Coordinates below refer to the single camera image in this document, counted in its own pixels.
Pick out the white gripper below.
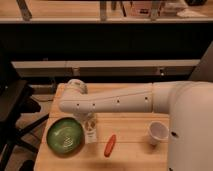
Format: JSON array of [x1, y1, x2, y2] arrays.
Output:
[[83, 114, 97, 144]]

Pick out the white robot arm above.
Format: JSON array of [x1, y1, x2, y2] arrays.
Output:
[[59, 79, 213, 171]]

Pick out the green ceramic bowl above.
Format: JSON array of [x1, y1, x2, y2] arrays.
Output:
[[46, 117, 84, 154]]

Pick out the orange carrot toy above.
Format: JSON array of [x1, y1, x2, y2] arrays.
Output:
[[104, 135, 116, 157]]

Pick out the black office chair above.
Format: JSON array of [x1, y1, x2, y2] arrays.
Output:
[[0, 51, 49, 171]]

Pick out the wooden shelf bench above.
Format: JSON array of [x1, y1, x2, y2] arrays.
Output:
[[0, 0, 213, 23]]

